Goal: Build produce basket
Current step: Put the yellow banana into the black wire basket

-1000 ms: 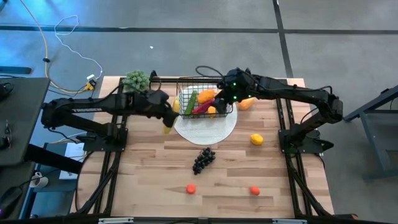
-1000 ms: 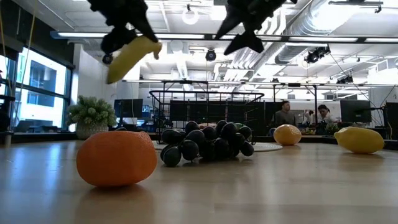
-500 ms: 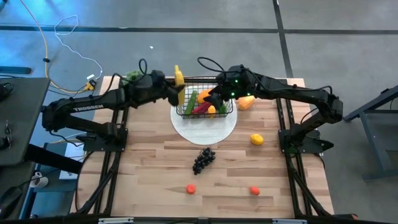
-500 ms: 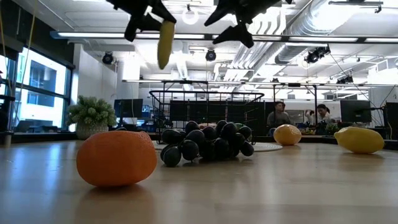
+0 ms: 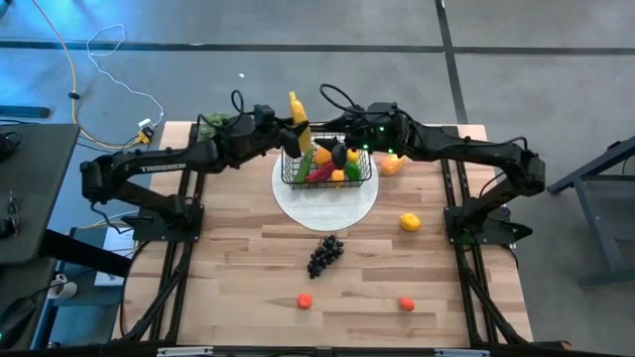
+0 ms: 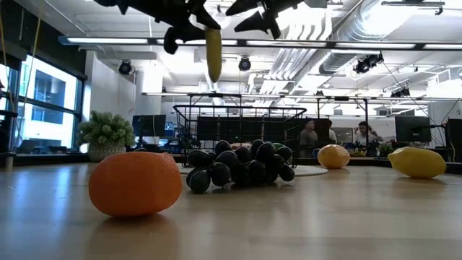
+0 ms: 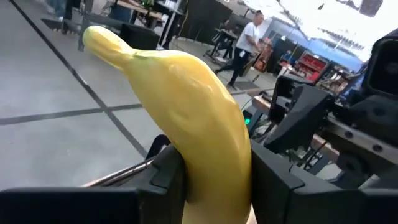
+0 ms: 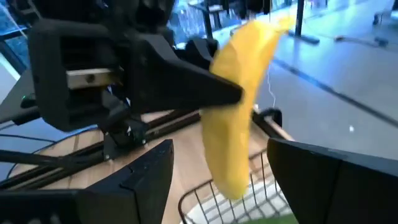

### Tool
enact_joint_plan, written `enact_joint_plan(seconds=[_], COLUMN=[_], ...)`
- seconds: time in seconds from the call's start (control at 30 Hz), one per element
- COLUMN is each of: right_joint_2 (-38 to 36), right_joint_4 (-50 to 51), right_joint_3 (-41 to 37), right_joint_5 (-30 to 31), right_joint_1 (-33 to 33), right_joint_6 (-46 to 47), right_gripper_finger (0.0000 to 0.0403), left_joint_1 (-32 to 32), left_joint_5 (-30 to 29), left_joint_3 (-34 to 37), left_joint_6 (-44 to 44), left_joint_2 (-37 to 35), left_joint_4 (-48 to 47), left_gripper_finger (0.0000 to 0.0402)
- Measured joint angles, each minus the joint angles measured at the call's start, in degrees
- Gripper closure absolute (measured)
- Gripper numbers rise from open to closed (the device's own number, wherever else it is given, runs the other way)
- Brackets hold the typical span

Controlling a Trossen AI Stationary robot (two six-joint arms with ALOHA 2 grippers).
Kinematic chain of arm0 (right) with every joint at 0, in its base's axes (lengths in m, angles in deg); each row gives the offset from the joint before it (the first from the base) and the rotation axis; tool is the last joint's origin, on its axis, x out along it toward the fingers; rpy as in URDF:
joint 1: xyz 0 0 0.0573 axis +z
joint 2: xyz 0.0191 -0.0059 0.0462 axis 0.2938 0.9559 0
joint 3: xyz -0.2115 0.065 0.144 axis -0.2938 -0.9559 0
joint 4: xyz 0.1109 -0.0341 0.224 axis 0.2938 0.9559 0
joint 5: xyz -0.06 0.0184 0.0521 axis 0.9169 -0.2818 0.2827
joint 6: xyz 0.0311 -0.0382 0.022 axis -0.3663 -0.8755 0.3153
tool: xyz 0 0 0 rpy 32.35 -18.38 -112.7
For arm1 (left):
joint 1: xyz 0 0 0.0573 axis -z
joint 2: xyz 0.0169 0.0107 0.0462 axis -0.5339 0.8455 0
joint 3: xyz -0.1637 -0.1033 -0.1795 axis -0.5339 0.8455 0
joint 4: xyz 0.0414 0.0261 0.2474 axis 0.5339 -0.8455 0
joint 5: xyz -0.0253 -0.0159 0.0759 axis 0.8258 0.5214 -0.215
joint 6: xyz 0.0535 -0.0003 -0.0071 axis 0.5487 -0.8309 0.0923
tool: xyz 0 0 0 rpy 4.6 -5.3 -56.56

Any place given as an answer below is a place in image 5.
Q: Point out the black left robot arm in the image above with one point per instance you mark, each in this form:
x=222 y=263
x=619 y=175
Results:
x=149 y=166

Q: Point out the small orange fruit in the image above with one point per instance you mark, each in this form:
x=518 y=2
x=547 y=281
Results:
x=304 y=301
x=406 y=304

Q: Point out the orange-yellow mango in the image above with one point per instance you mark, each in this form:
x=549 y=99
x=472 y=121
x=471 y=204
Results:
x=322 y=156

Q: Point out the white mug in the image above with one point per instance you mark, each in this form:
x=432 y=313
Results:
x=63 y=287

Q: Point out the dark side desk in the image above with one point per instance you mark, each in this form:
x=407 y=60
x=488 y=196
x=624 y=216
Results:
x=35 y=193

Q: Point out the white and yellow power plug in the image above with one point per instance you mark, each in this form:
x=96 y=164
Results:
x=145 y=130

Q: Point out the dark metal table frame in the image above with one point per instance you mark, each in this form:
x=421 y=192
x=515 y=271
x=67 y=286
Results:
x=600 y=163

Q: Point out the dark purple grape bunch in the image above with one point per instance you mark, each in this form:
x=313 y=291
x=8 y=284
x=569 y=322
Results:
x=325 y=255

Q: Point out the white paper sheet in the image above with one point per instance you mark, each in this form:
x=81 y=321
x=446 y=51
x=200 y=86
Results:
x=116 y=243

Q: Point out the silver frame bracket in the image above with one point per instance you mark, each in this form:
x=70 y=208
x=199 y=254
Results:
x=461 y=353
x=184 y=351

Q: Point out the white round plate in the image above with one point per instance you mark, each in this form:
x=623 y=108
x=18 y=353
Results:
x=322 y=208

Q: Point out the bright red slender pepper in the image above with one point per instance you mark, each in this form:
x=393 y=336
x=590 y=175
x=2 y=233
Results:
x=321 y=172

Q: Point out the black flat bar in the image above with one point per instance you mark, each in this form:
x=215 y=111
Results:
x=25 y=111

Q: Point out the green lime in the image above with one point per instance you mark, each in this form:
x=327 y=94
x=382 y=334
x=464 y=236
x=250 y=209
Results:
x=353 y=171

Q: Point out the black headset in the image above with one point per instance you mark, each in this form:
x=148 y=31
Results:
x=7 y=146

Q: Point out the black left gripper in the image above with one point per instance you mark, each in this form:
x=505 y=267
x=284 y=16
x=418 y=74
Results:
x=258 y=131

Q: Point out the green potted plant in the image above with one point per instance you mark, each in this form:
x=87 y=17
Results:
x=215 y=119

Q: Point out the yellow banana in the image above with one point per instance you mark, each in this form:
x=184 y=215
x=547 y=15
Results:
x=299 y=111

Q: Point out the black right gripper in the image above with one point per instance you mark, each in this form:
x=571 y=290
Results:
x=382 y=129

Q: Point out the green cucumber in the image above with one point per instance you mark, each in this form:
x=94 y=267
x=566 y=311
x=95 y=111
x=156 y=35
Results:
x=304 y=166

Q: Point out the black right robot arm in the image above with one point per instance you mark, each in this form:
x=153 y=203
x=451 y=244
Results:
x=471 y=151

